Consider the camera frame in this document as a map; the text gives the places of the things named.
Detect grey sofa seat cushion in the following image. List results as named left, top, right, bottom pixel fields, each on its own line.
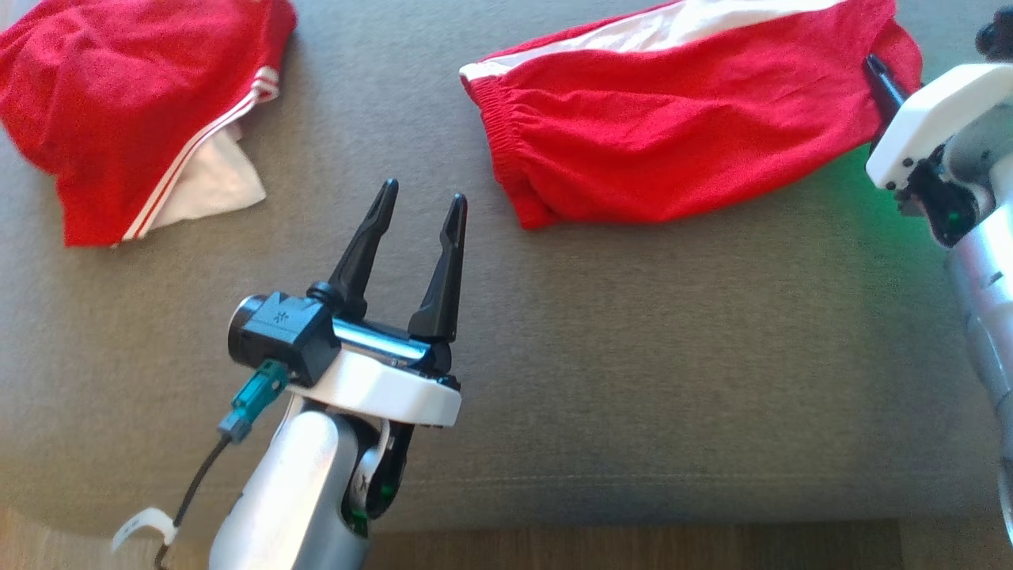
left=0, top=0, right=1013, bottom=547

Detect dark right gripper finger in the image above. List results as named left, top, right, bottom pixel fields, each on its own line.
left=863, top=53, right=912, bottom=121

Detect red shorts white side panel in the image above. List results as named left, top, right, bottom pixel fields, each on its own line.
left=459, top=0, right=924, bottom=230

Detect white cable label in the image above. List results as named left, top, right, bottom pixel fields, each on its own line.
left=111, top=507, right=180, bottom=555

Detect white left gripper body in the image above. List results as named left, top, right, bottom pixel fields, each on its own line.
left=286, top=317, right=463, bottom=429

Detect red garment white stripes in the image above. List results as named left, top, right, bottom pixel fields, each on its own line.
left=0, top=0, right=298, bottom=249

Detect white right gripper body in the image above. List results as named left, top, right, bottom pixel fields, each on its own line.
left=865, top=63, right=1013, bottom=248

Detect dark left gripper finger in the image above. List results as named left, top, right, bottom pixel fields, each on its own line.
left=408, top=193, right=469, bottom=344
left=327, top=179, right=399, bottom=321

